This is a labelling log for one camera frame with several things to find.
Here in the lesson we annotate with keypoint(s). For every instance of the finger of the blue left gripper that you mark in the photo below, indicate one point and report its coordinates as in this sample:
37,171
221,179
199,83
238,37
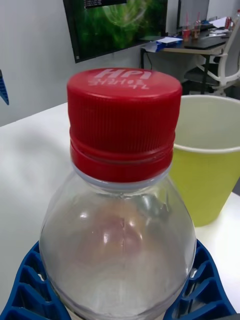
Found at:
3,90

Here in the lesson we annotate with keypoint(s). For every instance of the clear bottle with red cap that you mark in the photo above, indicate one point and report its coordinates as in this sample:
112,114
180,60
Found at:
120,225

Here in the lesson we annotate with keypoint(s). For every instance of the large black wall screen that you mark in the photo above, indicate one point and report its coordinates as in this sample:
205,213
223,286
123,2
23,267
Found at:
115,25

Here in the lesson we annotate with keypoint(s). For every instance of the office desk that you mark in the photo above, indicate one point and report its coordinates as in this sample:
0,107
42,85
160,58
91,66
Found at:
195,50

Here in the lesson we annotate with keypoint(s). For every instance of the black desk monitor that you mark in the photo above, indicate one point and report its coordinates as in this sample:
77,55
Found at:
192,12

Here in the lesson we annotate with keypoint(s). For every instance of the black keyboard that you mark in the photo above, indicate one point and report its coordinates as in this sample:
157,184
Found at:
205,43

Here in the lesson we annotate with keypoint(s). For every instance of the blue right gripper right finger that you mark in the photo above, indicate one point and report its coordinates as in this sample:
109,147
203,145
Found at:
207,297

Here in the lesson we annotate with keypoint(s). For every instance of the blue and white box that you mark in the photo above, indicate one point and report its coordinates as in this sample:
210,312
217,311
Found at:
162,43

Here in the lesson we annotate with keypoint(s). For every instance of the yellow-green plastic bin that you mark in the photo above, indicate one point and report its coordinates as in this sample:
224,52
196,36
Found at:
207,180

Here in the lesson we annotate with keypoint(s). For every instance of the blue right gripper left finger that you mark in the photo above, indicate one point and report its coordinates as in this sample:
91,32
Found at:
27,295

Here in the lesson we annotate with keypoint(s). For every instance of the white office chair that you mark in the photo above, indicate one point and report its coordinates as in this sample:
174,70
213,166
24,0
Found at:
226,72

